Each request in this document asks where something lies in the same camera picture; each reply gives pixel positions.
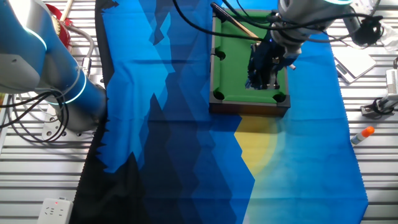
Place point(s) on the blue mountain print cloth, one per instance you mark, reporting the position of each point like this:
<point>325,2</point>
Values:
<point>186,140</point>

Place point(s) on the wooden pool cue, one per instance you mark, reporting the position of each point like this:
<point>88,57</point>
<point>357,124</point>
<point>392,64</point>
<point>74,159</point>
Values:
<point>239,25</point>

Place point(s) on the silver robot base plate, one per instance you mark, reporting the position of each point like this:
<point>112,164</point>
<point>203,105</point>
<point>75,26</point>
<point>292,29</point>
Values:
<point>49,129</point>

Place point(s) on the white digital scale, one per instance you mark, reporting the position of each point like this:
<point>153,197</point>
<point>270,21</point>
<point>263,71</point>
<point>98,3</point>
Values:
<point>354,62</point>

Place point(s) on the silver ribbed camera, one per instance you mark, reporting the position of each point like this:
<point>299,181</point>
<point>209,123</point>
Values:
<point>392,84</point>

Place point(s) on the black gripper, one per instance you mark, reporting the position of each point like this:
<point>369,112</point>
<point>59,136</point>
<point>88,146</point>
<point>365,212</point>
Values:
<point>267,56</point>

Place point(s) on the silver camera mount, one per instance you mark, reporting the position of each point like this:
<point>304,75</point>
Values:
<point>370,111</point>

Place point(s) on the wooden drumstick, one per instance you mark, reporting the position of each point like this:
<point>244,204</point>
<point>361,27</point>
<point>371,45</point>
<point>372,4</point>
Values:
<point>66,9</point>

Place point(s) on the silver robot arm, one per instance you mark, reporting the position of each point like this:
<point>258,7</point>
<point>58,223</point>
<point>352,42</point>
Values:
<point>28,62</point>

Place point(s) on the mini green pool table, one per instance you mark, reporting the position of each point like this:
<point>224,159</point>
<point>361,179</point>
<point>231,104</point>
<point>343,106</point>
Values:
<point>233,77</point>

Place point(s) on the white power strip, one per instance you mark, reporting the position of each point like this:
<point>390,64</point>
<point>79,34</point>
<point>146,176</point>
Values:
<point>55,211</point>

